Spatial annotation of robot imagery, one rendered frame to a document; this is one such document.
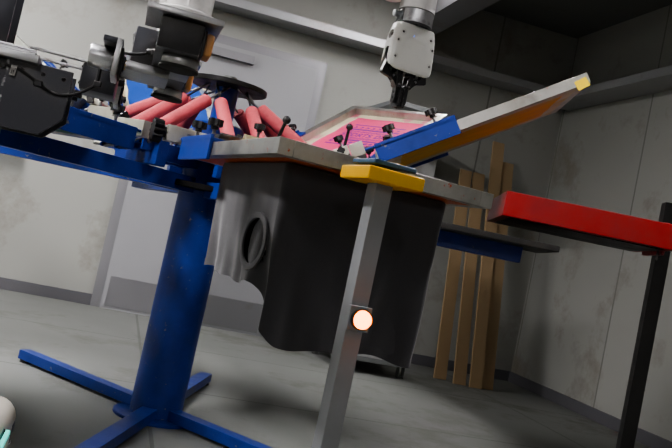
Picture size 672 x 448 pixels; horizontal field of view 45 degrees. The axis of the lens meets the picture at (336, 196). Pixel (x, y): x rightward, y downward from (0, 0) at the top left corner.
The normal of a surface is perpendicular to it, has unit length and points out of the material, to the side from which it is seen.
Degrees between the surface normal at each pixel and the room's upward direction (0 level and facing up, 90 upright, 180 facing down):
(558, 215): 90
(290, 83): 90
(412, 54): 89
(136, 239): 90
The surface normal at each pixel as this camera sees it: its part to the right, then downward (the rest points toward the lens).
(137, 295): 0.25, 0.00
